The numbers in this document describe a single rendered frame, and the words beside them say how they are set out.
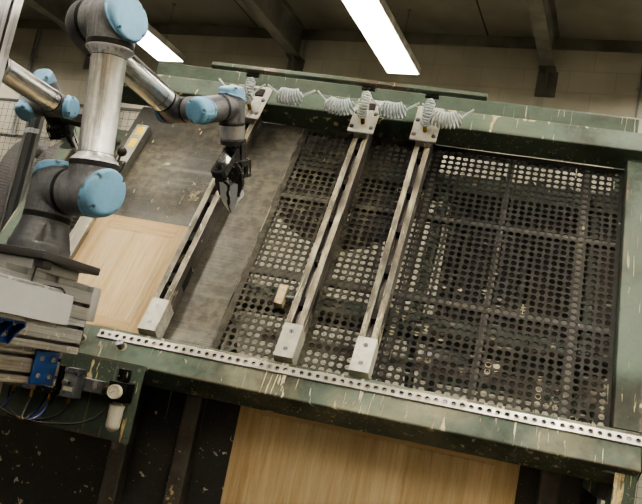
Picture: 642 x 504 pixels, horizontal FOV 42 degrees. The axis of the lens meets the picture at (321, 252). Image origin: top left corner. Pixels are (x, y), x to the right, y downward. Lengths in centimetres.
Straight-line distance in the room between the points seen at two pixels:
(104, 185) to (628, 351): 158
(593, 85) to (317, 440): 569
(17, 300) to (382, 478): 133
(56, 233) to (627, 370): 164
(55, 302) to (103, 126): 43
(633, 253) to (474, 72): 533
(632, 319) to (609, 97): 523
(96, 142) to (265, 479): 126
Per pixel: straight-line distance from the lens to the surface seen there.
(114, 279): 290
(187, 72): 405
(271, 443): 274
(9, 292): 181
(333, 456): 269
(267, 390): 249
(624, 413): 252
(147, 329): 267
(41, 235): 209
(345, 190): 295
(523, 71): 798
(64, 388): 261
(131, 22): 208
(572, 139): 315
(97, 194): 199
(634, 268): 284
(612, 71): 791
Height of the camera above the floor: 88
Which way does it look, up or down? 9 degrees up
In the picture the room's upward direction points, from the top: 11 degrees clockwise
